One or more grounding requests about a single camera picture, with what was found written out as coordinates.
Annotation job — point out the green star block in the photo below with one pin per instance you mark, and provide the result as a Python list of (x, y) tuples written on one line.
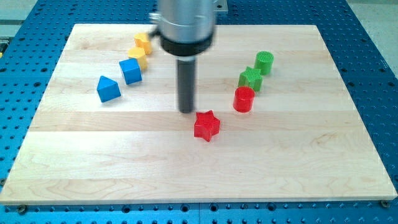
[(252, 78)]

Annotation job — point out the green cylinder block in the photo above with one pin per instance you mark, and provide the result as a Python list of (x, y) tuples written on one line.
[(264, 61)]

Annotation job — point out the yellow hexagon block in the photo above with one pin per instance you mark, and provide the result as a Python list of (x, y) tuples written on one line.
[(139, 54)]

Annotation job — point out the light wooden board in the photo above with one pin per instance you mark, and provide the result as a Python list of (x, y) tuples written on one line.
[(302, 140)]

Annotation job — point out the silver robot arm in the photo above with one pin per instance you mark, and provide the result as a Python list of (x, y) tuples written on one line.
[(185, 28)]

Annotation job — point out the red cylinder block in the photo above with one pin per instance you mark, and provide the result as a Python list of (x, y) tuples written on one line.
[(243, 99)]

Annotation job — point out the blue cube block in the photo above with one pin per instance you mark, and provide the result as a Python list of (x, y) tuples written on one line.
[(131, 71)]

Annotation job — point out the red star block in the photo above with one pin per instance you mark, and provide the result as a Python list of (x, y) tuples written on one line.
[(206, 125)]

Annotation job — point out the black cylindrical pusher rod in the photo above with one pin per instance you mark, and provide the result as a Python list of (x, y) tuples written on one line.
[(186, 68)]

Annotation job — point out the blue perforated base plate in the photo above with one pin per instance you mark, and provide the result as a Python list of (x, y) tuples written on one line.
[(32, 55)]

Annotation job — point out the yellow heart block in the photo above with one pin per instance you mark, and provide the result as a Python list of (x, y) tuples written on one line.
[(142, 40)]

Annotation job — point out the blue triangle block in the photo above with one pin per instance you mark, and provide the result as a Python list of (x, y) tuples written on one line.
[(107, 89)]

